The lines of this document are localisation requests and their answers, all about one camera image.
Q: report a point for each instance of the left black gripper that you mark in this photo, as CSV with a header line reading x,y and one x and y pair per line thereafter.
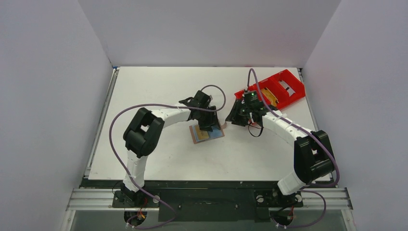
x,y
211,122

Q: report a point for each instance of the aluminium frame rail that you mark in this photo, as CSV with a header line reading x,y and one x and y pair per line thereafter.
x,y
88,199

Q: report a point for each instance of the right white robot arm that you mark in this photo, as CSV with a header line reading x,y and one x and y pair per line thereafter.
x,y
312,154

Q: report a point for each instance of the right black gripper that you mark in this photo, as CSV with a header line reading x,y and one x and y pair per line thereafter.
x,y
238,114

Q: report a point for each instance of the red three-compartment bin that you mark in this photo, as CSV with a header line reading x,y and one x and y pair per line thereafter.
x,y
272,83

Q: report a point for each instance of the white card in bin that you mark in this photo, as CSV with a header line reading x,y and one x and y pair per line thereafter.
x,y
287,87

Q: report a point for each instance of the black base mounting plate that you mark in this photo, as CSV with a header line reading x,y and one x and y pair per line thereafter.
x,y
207,200

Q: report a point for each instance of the brown leather card holder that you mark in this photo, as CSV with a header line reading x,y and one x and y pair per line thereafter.
x,y
214,134

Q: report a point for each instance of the yellow card in bin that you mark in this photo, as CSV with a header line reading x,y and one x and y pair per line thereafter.
x,y
270,96

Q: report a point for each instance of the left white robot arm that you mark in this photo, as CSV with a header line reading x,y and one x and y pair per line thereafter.
x,y
143,133

